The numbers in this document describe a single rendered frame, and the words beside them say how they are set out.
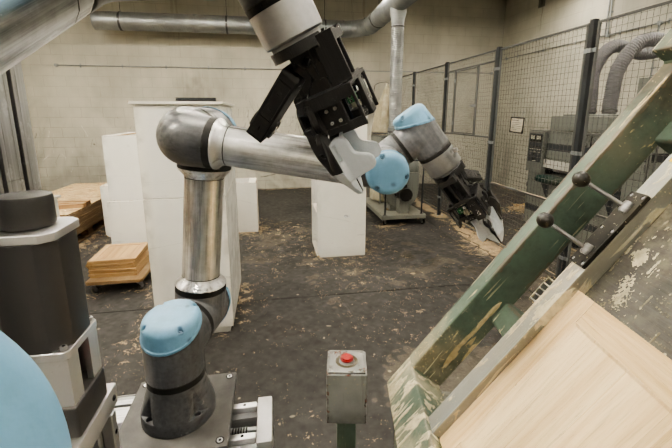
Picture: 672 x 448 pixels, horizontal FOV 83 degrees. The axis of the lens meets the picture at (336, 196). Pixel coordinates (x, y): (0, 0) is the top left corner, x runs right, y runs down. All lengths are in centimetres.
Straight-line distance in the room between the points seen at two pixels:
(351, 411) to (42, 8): 119
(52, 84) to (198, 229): 884
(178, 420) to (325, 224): 372
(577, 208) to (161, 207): 251
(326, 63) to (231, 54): 833
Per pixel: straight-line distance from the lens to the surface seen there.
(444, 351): 129
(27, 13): 35
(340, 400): 128
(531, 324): 103
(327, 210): 445
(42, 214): 58
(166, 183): 292
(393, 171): 65
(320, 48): 46
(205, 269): 93
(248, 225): 567
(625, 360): 88
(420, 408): 118
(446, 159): 82
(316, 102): 46
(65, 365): 62
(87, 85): 939
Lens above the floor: 167
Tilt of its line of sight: 12 degrees down
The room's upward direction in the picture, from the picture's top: straight up
